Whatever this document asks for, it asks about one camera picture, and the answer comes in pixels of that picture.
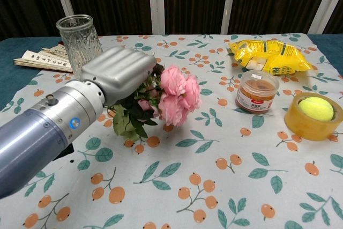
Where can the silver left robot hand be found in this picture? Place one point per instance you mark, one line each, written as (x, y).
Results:
(118, 73)

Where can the pink rose bouquet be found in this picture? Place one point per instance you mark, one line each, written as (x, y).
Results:
(177, 92)

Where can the textured clear glass vase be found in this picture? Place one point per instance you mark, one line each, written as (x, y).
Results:
(77, 44)

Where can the paper folding fan with calligraphy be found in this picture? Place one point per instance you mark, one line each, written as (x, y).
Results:
(40, 61)

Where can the floral orange berry tablecloth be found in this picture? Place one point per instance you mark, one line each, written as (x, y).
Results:
(187, 159)

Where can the clear plastic jar brown snacks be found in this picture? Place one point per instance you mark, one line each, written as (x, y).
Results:
(256, 95)

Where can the yellow snack bag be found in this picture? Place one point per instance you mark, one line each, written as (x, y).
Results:
(270, 54)

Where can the clear packing tape roll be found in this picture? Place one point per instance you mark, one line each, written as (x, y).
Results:
(302, 129)

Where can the yellow-green tennis ball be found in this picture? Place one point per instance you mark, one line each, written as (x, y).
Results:
(316, 108)

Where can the white metal frame post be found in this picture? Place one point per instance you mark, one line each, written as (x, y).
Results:
(63, 1)
(230, 1)
(324, 1)
(156, 1)

